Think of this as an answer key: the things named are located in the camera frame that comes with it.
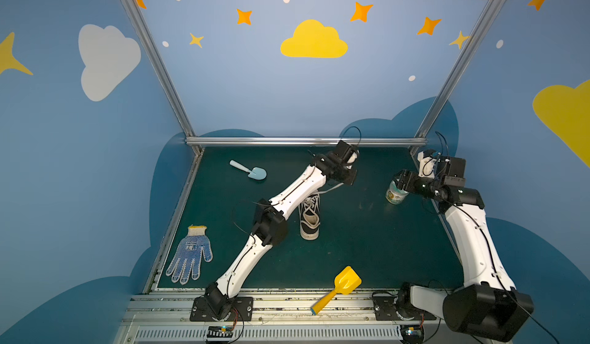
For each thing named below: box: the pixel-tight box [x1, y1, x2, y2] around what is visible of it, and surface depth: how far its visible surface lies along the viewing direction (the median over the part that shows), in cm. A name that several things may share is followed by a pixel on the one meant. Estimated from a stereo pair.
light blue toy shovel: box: [228, 159, 268, 180], surface depth 113 cm
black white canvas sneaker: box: [298, 193, 322, 242], surface depth 91 cm
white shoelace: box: [299, 182, 345, 225], surface depth 95 cm
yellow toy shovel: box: [310, 265, 363, 315], surface depth 81 cm
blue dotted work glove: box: [165, 224, 213, 285], surface depth 88 cm
